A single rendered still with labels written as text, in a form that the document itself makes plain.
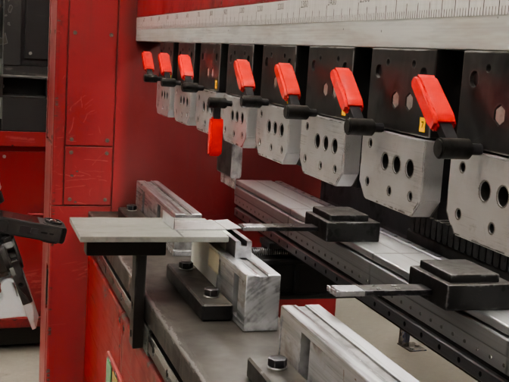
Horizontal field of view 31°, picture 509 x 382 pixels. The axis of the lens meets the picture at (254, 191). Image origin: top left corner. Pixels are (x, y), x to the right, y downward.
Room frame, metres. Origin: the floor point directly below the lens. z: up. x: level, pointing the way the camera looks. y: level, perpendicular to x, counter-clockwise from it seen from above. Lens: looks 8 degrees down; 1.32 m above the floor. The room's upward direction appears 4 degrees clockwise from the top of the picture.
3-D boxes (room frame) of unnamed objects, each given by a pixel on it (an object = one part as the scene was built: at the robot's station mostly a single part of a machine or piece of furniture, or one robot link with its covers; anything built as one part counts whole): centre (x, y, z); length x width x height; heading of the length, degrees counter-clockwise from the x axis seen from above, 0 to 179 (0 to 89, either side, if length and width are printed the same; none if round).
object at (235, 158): (1.71, 0.05, 1.13); 0.10 x 0.02 x 0.10; 17
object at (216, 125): (1.54, 0.07, 1.20); 0.04 x 0.02 x 0.10; 107
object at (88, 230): (1.66, 0.19, 1.00); 0.26 x 0.18 x 0.01; 107
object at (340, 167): (1.16, -0.12, 1.26); 0.15 x 0.09 x 0.17; 17
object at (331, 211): (1.75, -0.10, 1.01); 0.26 x 0.12 x 0.05; 107
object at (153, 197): (2.23, 0.22, 0.92); 0.50 x 0.06 x 0.10; 17
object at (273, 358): (1.21, -0.05, 0.91); 0.03 x 0.03 x 0.02
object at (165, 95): (2.11, 0.18, 1.26); 0.15 x 0.09 x 0.17; 17
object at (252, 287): (1.66, 0.03, 0.92); 0.39 x 0.06 x 0.10; 17
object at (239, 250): (1.68, 0.04, 0.98); 0.20 x 0.03 x 0.03; 17
